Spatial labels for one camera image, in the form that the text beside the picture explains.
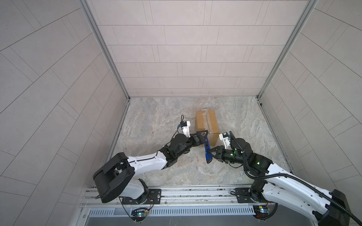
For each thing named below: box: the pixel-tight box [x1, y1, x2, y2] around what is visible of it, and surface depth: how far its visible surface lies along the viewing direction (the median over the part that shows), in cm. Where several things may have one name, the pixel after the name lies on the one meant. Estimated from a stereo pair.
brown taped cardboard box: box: [195, 109, 220, 146], surface depth 86 cm
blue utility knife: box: [204, 137, 213, 164], surface depth 72 cm
